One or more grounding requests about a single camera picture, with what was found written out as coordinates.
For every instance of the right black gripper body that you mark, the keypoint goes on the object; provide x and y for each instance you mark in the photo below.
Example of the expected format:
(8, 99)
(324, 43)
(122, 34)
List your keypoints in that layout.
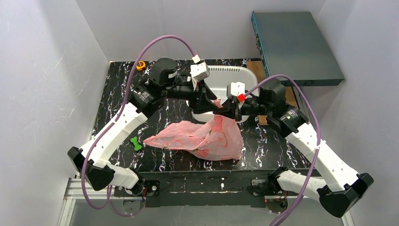
(235, 110)

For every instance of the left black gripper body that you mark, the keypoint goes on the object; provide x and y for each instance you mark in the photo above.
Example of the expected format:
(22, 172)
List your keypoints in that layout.
(201, 96)

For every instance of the pink plastic bag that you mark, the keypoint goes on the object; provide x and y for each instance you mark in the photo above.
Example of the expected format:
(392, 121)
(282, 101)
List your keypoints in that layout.
(218, 139)

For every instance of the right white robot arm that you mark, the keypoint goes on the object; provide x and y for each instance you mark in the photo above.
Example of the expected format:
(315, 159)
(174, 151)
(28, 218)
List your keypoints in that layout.
(340, 186)

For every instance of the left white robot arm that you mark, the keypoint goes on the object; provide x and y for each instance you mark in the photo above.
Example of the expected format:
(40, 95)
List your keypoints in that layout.
(91, 160)

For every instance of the white plastic basin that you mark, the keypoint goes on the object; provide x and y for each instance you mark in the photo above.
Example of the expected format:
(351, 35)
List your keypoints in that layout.
(221, 76)

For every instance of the wooden board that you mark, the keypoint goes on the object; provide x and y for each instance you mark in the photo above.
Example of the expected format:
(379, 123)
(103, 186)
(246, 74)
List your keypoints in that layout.
(257, 68)

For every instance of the black marble mat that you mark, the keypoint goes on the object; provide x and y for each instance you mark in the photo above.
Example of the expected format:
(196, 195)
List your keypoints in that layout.
(263, 148)

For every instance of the orange tape measure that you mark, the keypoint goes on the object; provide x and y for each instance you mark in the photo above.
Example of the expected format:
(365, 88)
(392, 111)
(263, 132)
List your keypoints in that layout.
(141, 65)

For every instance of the green bone toy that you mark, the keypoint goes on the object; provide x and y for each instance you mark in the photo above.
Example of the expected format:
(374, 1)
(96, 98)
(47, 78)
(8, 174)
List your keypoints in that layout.
(137, 146)

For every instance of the grey metal box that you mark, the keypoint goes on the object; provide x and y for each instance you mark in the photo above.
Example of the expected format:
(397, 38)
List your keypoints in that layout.
(290, 43)

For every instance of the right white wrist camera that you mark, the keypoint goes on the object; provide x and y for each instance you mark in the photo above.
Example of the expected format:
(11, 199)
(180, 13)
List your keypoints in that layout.
(236, 93)

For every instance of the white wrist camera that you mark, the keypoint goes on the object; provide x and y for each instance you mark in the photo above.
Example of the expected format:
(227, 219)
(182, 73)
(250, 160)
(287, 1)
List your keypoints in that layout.
(198, 73)
(236, 93)

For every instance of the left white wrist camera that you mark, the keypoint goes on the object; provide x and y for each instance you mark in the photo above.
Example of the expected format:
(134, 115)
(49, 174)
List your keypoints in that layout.
(198, 73)

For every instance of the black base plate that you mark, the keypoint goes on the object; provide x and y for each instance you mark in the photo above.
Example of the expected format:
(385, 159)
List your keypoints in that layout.
(210, 188)

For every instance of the aluminium frame rail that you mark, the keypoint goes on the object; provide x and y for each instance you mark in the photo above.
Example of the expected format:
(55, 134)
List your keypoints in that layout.
(76, 212)

